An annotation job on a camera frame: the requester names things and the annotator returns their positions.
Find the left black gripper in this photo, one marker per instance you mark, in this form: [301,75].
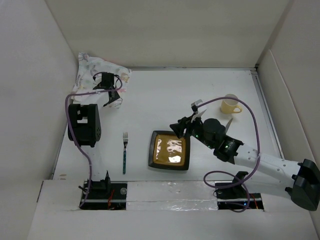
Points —
[116,97]

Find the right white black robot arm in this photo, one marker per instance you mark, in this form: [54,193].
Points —
[298,181]

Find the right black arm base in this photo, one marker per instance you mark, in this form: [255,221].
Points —
[235,198]

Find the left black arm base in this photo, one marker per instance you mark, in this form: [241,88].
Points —
[104,195]

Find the square black yellow plate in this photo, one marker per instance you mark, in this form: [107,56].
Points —
[168,152]

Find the yellow ceramic mug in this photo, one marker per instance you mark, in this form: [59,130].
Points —
[230,105]

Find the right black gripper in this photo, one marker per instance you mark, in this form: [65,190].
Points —
[185,122]

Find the knife with blue handle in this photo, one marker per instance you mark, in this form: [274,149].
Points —
[227,126]

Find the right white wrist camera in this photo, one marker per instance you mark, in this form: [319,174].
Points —
[197,109]

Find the fork with teal handle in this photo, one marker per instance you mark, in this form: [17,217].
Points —
[125,143]

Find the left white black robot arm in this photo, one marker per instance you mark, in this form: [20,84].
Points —
[82,113]

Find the animal print cloth placemat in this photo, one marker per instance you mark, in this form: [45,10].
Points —
[88,66]

